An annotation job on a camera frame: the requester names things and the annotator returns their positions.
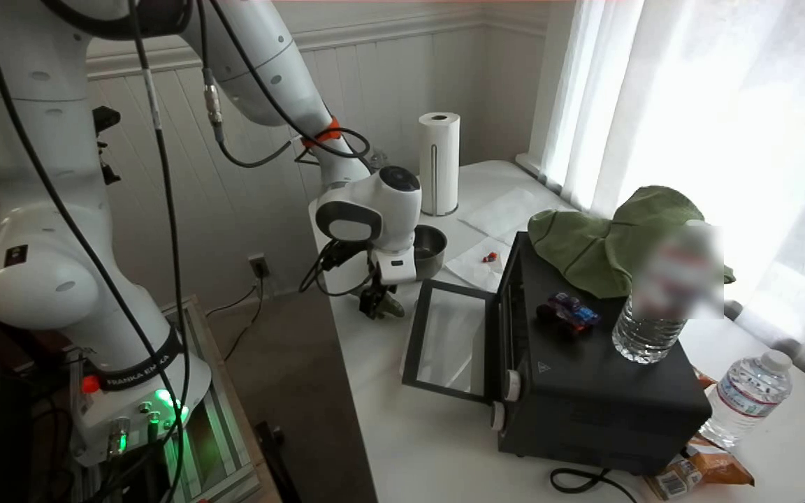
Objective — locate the orange snack wrapper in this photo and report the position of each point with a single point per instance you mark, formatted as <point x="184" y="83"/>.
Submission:
<point x="708" y="459"/>

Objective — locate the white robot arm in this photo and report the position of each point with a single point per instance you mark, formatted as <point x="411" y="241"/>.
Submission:
<point x="57" y="263"/>

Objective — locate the white paper towel roll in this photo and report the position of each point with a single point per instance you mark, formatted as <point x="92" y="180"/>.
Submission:
<point x="440" y="135"/>

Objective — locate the white paper sheet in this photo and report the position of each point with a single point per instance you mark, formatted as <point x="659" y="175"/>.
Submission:
<point x="476" y="256"/>

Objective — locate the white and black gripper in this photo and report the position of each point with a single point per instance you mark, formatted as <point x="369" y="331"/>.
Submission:
<point x="380" y="215"/>

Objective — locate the clear water bottle on table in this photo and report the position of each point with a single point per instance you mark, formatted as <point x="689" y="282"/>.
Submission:
<point x="754" y="388"/>

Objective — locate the green leaf-shaped cloth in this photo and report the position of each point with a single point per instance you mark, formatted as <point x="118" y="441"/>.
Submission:
<point x="601" y="256"/>

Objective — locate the blue and red toy car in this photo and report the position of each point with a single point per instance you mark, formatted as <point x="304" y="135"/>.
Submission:
<point x="567" y="311"/>

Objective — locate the clear water bottle on oven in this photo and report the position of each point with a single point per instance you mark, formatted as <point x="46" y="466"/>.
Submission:
<point x="664" y="296"/>

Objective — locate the black toaster oven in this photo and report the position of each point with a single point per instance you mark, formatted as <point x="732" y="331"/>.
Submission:
<point x="552" y="396"/>

